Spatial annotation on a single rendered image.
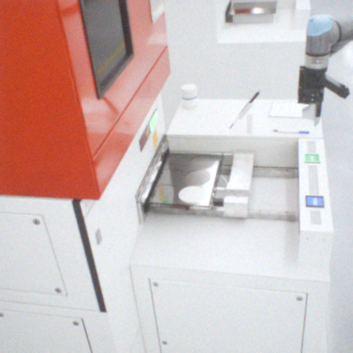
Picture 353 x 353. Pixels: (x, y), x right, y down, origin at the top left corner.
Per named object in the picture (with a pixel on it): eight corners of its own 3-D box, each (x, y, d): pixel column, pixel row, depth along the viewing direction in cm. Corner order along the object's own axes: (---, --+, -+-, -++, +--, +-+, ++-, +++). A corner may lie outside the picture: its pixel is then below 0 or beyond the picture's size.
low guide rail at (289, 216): (155, 212, 172) (154, 206, 171) (156, 209, 174) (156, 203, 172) (294, 221, 162) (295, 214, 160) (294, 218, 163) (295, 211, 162)
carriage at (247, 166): (223, 216, 162) (223, 209, 161) (234, 161, 192) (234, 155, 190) (247, 218, 161) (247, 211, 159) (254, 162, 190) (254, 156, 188)
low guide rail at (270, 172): (170, 172, 194) (169, 167, 192) (172, 170, 196) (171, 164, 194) (294, 178, 184) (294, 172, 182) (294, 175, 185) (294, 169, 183)
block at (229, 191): (226, 195, 168) (226, 188, 166) (227, 189, 171) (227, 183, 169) (249, 196, 166) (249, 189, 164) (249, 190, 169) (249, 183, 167)
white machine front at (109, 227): (100, 311, 136) (72, 201, 113) (163, 163, 201) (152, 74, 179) (110, 313, 135) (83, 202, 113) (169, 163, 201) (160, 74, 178)
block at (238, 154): (233, 159, 187) (233, 153, 186) (234, 155, 190) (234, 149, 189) (253, 160, 186) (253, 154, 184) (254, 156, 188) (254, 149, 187)
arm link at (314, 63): (329, 48, 149) (330, 57, 143) (327, 62, 152) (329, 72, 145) (304, 49, 151) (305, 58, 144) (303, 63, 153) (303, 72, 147)
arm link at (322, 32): (341, 16, 139) (317, 22, 137) (337, 53, 145) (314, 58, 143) (325, 11, 145) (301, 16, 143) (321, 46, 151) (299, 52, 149)
